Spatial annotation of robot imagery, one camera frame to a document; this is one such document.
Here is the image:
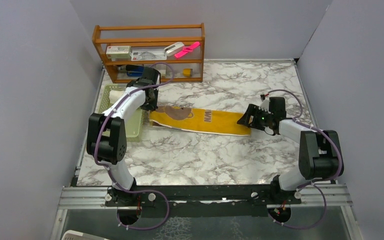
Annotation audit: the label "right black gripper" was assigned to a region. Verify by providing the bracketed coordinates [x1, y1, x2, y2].
[237, 103, 273, 131]

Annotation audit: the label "brown yellow towels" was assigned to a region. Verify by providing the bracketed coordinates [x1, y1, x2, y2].
[149, 105, 251, 136]

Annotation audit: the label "white towel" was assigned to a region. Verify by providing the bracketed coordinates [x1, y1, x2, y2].
[108, 90, 125, 105]

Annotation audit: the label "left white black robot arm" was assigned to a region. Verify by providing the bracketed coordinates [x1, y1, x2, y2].
[86, 67, 161, 206]

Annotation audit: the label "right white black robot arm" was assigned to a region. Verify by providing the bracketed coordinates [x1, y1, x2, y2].
[237, 95, 344, 204]

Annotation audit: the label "blue stapler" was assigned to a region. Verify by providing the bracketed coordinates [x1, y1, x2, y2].
[117, 64, 144, 77]

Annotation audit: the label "white flat package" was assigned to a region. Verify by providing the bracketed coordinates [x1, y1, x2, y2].
[131, 49, 167, 62]

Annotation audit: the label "yellow small object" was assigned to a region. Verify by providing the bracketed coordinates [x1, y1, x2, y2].
[182, 68, 193, 78]

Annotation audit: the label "wooden shelf rack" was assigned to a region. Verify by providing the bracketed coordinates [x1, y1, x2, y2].
[91, 23, 206, 84]

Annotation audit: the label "white stapler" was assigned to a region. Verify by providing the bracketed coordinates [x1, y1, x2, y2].
[163, 42, 185, 57]

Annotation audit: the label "green plastic basket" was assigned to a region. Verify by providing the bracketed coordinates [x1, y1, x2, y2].
[95, 84, 144, 142]

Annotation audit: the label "white green box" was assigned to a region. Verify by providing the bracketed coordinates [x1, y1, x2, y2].
[105, 45, 131, 61]

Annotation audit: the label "pink plastic tool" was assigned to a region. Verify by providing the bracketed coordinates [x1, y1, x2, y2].
[174, 41, 201, 59]

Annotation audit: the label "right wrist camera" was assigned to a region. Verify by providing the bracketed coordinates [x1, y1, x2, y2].
[259, 97, 271, 113]

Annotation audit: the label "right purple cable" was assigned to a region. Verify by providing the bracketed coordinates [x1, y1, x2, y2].
[260, 89, 345, 230]

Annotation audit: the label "purple cable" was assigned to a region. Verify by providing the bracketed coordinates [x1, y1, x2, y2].
[260, 89, 345, 230]
[93, 62, 176, 232]

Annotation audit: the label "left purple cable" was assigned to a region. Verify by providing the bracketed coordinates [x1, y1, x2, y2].
[93, 62, 176, 232]

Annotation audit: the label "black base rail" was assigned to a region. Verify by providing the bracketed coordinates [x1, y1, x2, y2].
[104, 184, 302, 218]

